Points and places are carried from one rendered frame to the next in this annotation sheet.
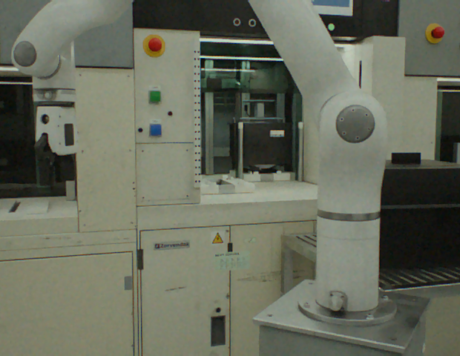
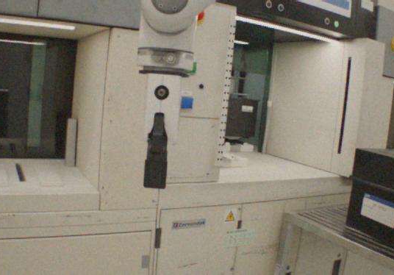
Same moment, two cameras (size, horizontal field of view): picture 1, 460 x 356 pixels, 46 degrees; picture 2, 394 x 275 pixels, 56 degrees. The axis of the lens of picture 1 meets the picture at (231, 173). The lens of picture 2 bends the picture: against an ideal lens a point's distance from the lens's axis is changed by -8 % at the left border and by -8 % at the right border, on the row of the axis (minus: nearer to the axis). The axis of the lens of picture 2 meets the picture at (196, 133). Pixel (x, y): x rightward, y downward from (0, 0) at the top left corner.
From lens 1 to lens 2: 0.70 m
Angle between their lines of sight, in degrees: 13
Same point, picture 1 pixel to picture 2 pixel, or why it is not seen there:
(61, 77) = (188, 35)
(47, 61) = (198, 9)
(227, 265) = (235, 241)
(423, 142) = (381, 130)
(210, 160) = not seen: hidden behind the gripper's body
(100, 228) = (122, 206)
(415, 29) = (386, 38)
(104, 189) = (129, 165)
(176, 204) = (196, 181)
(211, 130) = not seen: hidden behind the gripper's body
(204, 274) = (215, 251)
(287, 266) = (287, 240)
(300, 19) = not seen: outside the picture
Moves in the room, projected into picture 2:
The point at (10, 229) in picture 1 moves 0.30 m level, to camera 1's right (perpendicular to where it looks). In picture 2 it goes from (30, 204) to (147, 211)
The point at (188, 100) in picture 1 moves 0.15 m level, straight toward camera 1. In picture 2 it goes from (220, 74) to (240, 74)
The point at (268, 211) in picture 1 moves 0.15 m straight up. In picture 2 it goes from (275, 189) to (281, 145)
